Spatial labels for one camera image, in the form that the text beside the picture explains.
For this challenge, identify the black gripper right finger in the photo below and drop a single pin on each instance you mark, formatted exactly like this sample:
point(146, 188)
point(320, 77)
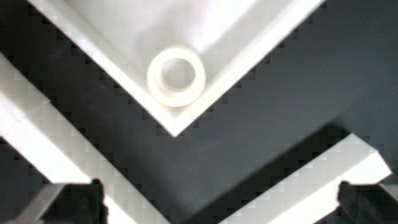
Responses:
point(366, 204)

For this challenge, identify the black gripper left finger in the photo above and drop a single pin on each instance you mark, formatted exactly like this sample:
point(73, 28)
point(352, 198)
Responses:
point(66, 204)

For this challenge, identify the white square tabletop part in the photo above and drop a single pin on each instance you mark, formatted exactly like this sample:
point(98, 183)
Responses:
point(176, 46)

